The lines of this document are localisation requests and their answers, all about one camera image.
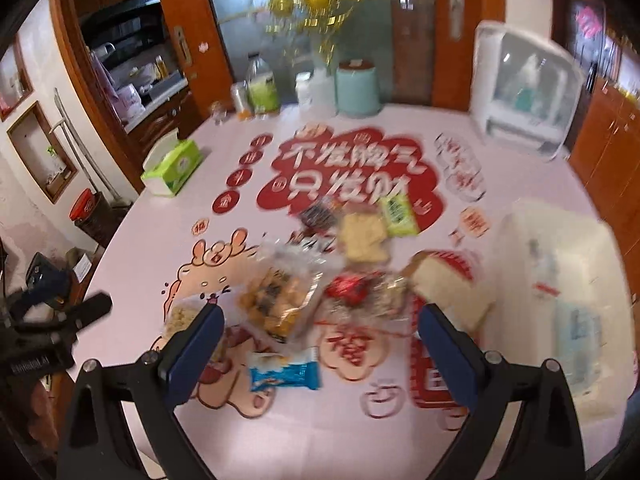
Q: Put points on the glass jar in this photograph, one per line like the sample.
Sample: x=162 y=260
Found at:
x=241 y=102

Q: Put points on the pale yellow snack packet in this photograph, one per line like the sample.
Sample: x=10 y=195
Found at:
x=182 y=317

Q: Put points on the wooden side cabinet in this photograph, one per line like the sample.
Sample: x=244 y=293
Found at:
x=610 y=150

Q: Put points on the green snack packet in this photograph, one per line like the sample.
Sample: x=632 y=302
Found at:
x=400 y=216

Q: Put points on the red round snack packet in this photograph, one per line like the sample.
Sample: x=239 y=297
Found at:
x=345 y=287

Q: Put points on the dark snack packet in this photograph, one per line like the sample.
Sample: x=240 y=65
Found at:
x=320 y=216

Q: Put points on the white countertop cabinet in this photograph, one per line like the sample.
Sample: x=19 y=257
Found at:
x=525 y=90

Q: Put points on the green tissue pack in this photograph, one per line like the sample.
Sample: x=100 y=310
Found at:
x=177 y=165

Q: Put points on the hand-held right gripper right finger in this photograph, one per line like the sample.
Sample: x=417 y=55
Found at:
x=447 y=355

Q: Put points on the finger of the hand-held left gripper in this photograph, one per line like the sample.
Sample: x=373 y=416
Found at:
x=80 y=312

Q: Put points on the clear bag of fried snacks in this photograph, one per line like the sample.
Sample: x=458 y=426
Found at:
x=280 y=300

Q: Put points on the small drinking glass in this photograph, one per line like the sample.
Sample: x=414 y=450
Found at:
x=220 y=114

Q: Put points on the bottle with teal label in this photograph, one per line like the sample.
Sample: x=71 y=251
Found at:
x=527 y=90

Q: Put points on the white storage bin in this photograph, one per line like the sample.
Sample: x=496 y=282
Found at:
x=565 y=310

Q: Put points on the red bucket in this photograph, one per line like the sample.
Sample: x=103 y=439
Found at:
x=84 y=205

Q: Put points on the blue snack packet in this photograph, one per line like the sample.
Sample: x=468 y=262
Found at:
x=287 y=374

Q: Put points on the white squeeze bottle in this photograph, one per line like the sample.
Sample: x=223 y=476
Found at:
x=324 y=91

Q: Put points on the toast bread packet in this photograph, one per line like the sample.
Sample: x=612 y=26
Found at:
x=442 y=285

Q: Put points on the yellow cracker packet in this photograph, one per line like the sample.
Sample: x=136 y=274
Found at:
x=362 y=237

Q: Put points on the mint green canister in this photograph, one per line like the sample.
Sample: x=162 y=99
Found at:
x=357 y=90

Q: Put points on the clear plastic bottle green label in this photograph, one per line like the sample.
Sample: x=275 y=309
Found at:
x=262 y=90

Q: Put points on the wooden picture frame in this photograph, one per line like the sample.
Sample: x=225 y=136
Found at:
x=30 y=130

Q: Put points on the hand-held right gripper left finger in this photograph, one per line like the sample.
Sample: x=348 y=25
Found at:
x=192 y=355

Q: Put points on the white pill bottle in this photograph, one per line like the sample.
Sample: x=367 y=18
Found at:
x=304 y=91

